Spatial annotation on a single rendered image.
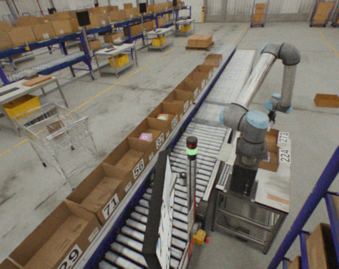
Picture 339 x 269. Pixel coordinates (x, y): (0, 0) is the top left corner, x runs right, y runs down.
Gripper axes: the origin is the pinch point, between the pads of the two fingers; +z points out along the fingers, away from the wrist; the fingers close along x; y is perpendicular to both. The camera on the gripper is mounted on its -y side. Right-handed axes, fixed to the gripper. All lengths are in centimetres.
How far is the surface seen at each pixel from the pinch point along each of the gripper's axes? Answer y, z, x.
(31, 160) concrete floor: -169, 92, 314
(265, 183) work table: -63, 18, -20
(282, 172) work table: -40, 18, -29
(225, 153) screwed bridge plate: -48, 18, 25
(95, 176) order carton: -158, -6, 91
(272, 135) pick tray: 10.4, 17.4, -5.3
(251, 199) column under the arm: -88, 17, -17
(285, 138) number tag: -2.3, 6.8, -19.7
